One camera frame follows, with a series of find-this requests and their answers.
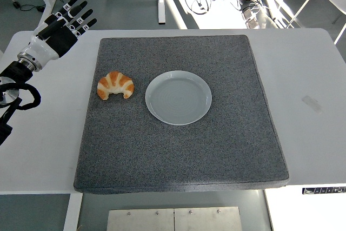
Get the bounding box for grey speckled mat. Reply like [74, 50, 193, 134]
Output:
[73, 35, 290, 195]

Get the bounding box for pale grey round plate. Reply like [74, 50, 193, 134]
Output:
[144, 70, 213, 127]

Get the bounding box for table height control panel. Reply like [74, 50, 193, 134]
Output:
[302, 186, 346, 196]

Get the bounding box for thin black floor cable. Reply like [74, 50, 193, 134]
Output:
[19, 3, 47, 14]

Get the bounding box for orange croissant bread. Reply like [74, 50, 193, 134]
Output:
[97, 71, 135, 101]

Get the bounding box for clear tape patch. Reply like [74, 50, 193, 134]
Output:
[301, 95, 324, 115]

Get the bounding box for white table leg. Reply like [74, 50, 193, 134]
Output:
[63, 193, 84, 231]

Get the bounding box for grey metal plate with screws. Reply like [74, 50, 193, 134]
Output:
[174, 206, 243, 231]
[106, 208, 176, 231]

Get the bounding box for power adapters with white cables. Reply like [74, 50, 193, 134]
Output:
[234, 0, 271, 29]

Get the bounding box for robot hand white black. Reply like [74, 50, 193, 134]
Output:
[18, 0, 98, 67]

